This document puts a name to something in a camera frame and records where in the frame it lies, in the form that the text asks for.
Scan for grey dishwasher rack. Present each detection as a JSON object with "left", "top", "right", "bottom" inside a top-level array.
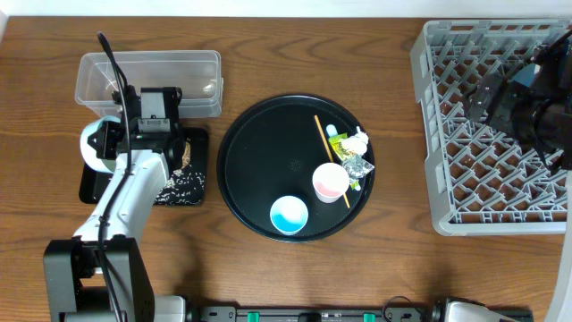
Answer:
[{"left": 410, "top": 18, "right": 571, "bottom": 236}]

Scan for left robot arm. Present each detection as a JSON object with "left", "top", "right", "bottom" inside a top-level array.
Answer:
[{"left": 43, "top": 87, "right": 186, "bottom": 321}]

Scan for wooden chopstick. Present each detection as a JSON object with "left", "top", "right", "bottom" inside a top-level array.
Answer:
[{"left": 314, "top": 114, "right": 350, "bottom": 208}]

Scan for light blue plastic spoon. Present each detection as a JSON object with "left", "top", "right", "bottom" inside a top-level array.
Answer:
[{"left": 325, "top": 124, "right": 338, "bottom": 137}]

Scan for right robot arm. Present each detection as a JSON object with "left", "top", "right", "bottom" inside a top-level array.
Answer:
[{"left": 462, "top": 31, "right": 571, "bottom": 206}]

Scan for scattered rice grains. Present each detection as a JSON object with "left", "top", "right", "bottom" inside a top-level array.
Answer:
[{"left": 154, "top": 165, "right": 206, "bottom": 206}]

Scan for white light-blue bowl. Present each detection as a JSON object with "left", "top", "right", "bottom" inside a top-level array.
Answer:
[{"left": 80, "top": 115, "right": 120, "bottom": 174}]

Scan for black rectangular tray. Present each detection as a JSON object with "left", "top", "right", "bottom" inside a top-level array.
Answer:
[{"left": 79, "top": 127, "right": 209, "bottom": 207}]

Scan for brown food scrap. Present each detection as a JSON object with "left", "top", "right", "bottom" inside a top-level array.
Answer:
[{"left": 181, "top": 141, "right": 191, "bottom": 169}]

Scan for small blue cup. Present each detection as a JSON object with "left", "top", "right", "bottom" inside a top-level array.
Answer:
[{"left": 269, "top": 196, "right": 309, "bottom": 236}]

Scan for round black serving tray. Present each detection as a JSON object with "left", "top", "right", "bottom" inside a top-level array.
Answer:
[{"left": 216, "top": 94, "right": 374, "bottom": 243}]

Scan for crumpled foil wrapper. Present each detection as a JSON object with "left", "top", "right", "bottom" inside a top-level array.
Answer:
[{"left": 341, "top": 155, "right": 374, "bottom": 179}]

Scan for crumpled white tissue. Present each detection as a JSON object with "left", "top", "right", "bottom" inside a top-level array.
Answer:
[{"left": 341, "top": 126, "right": 369, "bottom": 156}]

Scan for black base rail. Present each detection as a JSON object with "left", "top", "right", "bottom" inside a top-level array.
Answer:
[{"left": 185, "top": 306, "right": 452, "bottom": 322}]

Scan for clear plastic bin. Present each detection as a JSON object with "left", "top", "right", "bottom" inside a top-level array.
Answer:
[{"left": 74, "top": 50, "right": 223, "bottom": 119}]

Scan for green yellow wrapper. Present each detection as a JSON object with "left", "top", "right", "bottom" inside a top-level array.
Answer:
[{"left": 328, "top": 133, "right": 355, "bottom": 162}]

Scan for pink cup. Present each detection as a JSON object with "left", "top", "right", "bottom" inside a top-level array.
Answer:
[{"left": 312, "top": 163, "right": 349, "bottom": 203}]

